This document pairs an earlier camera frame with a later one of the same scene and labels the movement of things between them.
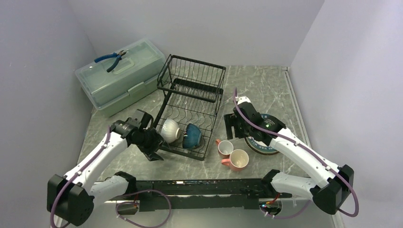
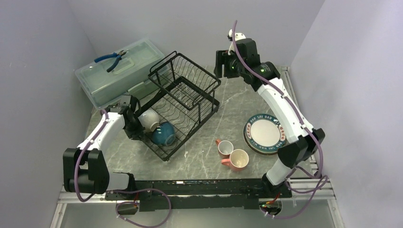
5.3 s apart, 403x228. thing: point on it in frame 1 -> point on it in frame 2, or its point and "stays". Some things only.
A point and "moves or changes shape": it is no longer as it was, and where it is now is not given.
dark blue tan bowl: x=192 y=137 -> x=164 y=134
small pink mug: x=225 y=148 stays
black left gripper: x=157 y=140 -> x=136 y=134
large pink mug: x=238 y=161 stays
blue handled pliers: x=114 y=54 stays
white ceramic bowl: x=170 y=130 moves or changes shape
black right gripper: x=231 y=119 -> x=222 y=58
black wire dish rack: x=192 y=90 moves or changes shape
